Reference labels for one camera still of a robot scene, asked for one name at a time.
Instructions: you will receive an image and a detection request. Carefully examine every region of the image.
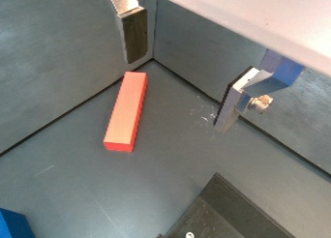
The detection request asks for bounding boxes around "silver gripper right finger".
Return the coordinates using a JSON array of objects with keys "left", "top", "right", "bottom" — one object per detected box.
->
[{"left": 214, "top": 49, "right": 306, "bottom": 133}]

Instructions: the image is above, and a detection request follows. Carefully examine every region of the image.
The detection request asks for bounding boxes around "red rectangular block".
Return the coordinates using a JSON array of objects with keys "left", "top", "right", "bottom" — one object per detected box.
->
[{"left": 103, "top": 72, "right": 147, "bottom": 152}]

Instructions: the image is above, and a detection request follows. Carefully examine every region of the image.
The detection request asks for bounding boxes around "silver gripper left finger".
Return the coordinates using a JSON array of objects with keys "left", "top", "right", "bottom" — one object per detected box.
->
[{"left": 108, "top": 0, "right": 147, "bottom": 64}]

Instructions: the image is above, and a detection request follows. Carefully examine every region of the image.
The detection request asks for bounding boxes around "blue shape sorting board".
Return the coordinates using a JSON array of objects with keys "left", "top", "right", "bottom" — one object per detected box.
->
[{"left": 0, "top": 208, "right": 35, "bottom": 238}]

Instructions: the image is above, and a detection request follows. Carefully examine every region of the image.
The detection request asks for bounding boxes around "black curved fixture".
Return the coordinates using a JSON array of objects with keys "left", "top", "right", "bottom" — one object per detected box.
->
[{"left": 155, "top": 173, "right": 295, "bottom": 238}]

